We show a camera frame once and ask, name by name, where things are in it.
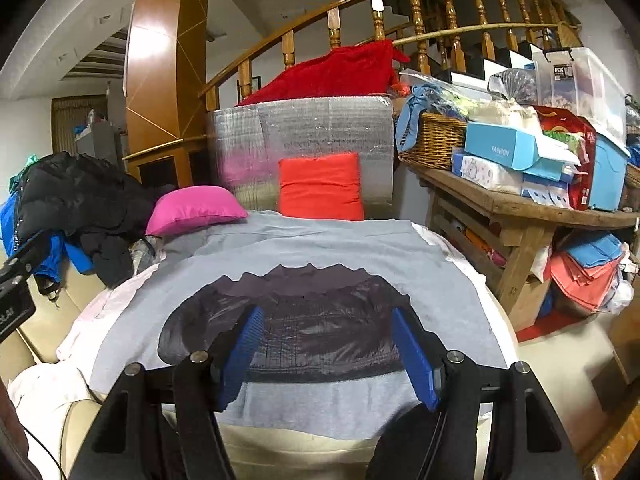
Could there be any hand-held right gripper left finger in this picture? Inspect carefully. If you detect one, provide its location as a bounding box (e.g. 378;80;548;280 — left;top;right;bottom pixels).
67;305;266;480

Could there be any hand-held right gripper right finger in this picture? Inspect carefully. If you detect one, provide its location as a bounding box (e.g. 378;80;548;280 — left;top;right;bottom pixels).
391;306;583;480

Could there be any dark puffer jacket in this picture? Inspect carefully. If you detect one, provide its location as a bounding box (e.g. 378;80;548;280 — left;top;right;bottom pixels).
157;262;413;386

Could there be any beige sofa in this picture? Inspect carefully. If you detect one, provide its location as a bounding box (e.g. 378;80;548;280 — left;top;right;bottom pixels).
0;255;521;480

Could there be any blue jacket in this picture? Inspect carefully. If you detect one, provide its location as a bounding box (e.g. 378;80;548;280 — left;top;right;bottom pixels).
0;192;96;286

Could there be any grey blanket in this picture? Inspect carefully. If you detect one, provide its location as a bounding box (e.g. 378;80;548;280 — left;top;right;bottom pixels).
87;210;506;441

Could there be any pale pink sheet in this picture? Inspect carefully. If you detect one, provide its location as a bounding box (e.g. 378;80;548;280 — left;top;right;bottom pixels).
7;222;521;411

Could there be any black puffer coat pile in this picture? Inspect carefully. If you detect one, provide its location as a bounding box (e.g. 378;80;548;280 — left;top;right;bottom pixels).
15;152;161;288

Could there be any red floor mat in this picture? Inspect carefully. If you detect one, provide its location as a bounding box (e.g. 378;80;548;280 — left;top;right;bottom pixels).
515;322;576;345

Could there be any grey crumpled cloth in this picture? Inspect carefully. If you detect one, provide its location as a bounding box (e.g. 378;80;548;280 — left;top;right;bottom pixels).
129;237;168;276

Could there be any magenta pillow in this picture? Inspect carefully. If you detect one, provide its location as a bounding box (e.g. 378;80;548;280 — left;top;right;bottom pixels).
145;185;249;237

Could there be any wooden table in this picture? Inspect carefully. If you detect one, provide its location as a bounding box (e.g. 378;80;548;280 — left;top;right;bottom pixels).
407;162;640;333

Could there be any red-orange pillow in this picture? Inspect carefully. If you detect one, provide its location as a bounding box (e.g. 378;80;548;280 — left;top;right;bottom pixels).
277;152;366;222

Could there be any coral fabric pile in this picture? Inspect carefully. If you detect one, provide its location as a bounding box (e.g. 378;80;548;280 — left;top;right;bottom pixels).
549;252;623;313

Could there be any wooden door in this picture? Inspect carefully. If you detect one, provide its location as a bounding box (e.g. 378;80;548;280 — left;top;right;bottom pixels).
50;95;108;156

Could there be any white tissue pack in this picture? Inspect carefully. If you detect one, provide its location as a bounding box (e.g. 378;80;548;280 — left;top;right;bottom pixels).
452;152;526;196

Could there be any blue folded fabric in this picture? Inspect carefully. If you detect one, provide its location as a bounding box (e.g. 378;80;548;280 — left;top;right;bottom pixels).
562;232;623;268

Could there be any brown cardboard box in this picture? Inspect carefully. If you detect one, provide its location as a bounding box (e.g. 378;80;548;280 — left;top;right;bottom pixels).
590;300;640;411

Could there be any blue and white carton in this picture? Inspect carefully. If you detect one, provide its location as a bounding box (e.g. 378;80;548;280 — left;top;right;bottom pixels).
520;170;576;208

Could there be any wicker basket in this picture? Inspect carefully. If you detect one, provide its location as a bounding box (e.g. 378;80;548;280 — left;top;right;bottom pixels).
397;111;471;172

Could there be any light blue cardboard box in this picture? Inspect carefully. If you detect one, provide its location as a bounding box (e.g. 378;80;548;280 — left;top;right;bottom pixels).
464;121;546;171

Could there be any silver foil mat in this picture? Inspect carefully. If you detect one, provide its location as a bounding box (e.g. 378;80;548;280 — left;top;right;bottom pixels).
206;94;396;221

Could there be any blue cloth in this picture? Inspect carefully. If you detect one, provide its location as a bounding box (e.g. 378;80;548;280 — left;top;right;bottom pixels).
395;84;468;153

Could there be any cream cloth bag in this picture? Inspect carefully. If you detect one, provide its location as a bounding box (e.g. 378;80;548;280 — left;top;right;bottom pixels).
467;97;543;136

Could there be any red velvet bag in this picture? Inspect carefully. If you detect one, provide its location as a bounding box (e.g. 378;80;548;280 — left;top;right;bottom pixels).
237;40;411;107

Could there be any wooden pillar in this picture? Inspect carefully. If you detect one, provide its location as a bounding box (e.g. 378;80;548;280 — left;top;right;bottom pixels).
122;0;213;188

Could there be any dark patterned plastic bag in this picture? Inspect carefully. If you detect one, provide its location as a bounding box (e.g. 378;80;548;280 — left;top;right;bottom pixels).
492;69;538;103

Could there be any clear plastic storage bin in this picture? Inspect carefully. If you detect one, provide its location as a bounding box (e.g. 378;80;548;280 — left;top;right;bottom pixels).
530;47;628;143

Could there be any wooden stair railing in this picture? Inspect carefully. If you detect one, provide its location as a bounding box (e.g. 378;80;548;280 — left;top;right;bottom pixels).
197;0;583;111

